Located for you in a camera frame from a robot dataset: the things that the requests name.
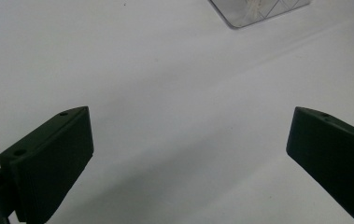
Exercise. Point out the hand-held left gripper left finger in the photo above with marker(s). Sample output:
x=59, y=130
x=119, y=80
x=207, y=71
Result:
x=51, y=165

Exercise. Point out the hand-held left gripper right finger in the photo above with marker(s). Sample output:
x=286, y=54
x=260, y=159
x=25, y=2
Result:
x=333, y=161

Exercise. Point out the clear plastic pen holder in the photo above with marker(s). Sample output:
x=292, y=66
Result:
x=258, y=12

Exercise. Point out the white table cover sheet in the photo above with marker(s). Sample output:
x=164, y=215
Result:
x=177, y=93

